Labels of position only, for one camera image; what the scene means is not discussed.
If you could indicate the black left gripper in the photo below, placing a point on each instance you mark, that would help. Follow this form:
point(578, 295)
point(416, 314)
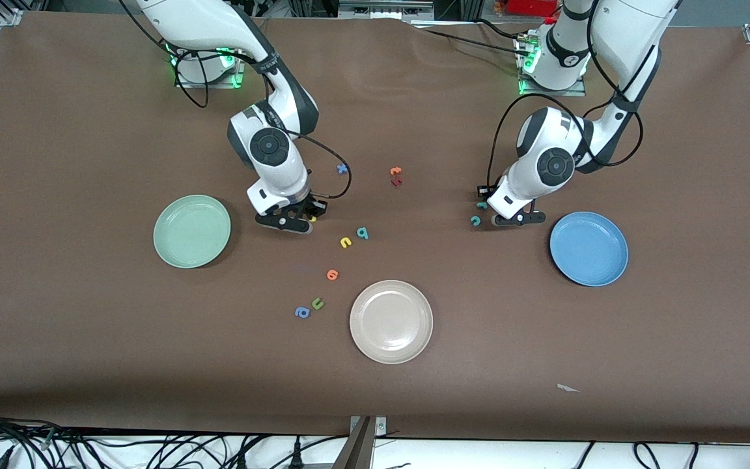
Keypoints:
point(483, 191)

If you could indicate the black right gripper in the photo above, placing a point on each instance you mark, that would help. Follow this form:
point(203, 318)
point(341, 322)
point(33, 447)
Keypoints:
point(310, 205)

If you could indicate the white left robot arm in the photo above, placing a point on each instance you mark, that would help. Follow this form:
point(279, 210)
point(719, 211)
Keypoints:
point(629, 32)

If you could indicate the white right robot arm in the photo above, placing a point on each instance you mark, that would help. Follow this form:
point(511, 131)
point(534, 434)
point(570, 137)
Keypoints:
point(284, 166)

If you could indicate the green letter u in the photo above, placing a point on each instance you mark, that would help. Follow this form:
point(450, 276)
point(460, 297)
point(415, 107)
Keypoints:
point(318, 307)

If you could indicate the blue letter a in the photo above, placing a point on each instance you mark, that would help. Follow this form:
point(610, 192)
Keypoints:
point(307, 311)

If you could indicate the blue plate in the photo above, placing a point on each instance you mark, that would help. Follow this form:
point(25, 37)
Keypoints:
point(588, 249)

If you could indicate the green plate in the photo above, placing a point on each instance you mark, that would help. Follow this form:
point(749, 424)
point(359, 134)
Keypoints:
point(191, 231)

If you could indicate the beige plate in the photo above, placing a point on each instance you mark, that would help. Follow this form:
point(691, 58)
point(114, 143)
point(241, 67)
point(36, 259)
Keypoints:
point(391, 322)

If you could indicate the red box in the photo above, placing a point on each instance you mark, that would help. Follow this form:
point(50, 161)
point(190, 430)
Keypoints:
point(528, 6)

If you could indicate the grey power strip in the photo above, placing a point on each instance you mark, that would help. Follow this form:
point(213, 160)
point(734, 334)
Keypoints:
point(385, 8)

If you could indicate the white paper scrap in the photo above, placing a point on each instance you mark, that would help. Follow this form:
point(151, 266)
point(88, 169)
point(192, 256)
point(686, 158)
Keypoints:
point(565, 388)

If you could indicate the grey metal bracket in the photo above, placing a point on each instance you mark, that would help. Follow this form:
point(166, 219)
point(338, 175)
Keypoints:
point(359, 449)

